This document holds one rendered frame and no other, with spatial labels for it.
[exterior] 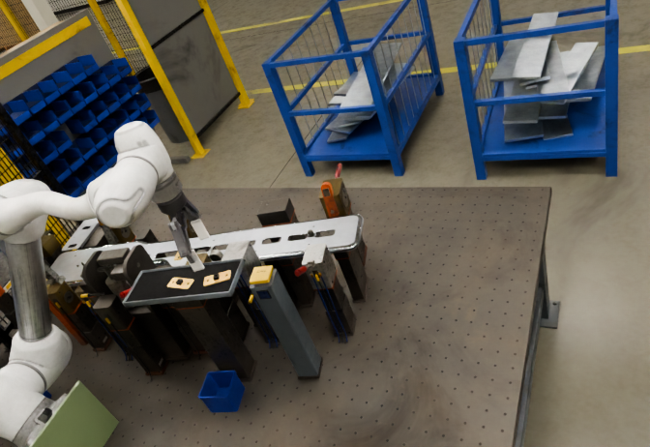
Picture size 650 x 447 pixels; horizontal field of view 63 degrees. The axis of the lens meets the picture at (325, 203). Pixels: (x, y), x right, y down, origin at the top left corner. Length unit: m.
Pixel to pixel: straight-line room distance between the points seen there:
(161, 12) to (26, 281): 3.50
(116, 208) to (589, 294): 2.23
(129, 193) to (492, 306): 1.21
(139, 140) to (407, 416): 1.07
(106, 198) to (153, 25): 3.83
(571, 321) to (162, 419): 1.80
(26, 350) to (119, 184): 0.98
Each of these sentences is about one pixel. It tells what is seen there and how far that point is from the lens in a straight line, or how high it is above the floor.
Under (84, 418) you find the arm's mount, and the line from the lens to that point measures 2.03.
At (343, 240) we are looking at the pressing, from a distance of 1.80.
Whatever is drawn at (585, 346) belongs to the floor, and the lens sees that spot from 2.66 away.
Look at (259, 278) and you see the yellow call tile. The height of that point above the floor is 1.16.
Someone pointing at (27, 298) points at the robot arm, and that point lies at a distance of 1.99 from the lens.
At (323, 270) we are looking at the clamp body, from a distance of 1.68.
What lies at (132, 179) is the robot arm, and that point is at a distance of 1.25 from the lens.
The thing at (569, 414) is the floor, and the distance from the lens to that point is 2.47.
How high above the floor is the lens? 2.12
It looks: 34 degrees down
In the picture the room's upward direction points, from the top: 21 degrees counter-clockwise
